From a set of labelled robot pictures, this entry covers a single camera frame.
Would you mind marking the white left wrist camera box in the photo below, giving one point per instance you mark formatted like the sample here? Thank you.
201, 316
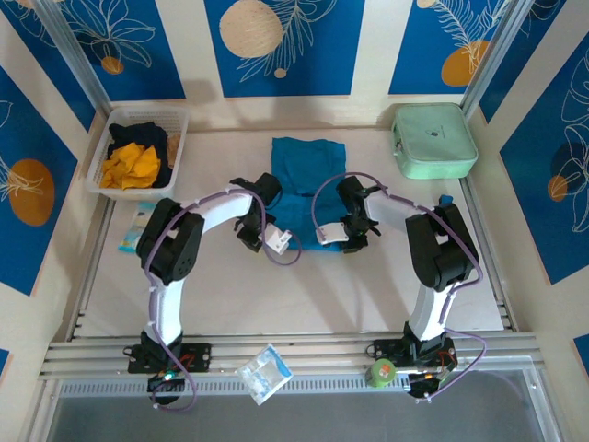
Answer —
277, 240

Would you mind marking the white plastic laundry basket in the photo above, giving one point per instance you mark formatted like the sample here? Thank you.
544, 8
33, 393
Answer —
99, 179

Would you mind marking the dark navy t-shirt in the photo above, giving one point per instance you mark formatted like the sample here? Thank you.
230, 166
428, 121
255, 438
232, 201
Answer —
138, 133

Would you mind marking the green roll with orange top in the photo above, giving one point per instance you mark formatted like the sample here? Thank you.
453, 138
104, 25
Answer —
381, 374

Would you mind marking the light blue flat packet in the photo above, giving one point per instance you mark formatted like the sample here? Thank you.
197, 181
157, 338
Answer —
133, 230

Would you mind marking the beige t-shirt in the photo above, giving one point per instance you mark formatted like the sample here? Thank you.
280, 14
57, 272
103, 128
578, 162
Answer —
173, 149

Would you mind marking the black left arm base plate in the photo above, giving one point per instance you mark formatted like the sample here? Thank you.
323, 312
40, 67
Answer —
198, 357

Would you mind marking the clear plastic packet blue print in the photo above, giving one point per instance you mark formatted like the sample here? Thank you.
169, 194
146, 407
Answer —
264, 375

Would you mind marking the aluminium corner post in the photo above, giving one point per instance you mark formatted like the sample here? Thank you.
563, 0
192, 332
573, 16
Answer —
497, 50
73, 50

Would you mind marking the mint green zipper case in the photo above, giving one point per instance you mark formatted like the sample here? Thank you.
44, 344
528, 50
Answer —
435, 138

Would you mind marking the aluminium cross rail frame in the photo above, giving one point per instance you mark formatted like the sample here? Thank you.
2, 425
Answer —
322, 354

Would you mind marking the aluminium side rail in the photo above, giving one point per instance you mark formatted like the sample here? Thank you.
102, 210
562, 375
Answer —
506, 317
80, 320

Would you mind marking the blue t-shirt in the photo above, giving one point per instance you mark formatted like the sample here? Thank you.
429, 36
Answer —
306, 161

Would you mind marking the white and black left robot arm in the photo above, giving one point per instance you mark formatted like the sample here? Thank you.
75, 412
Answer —
175, 244

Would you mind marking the small blue block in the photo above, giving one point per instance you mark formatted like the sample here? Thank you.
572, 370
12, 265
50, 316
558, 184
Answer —
445, 199

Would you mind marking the yellow t-shirt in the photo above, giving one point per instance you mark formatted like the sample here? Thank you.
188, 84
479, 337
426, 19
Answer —
131, 168

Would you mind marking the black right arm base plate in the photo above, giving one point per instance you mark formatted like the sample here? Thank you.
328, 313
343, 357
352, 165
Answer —
386, 347

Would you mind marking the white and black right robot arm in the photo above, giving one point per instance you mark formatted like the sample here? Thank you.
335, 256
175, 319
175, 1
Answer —
442, 248

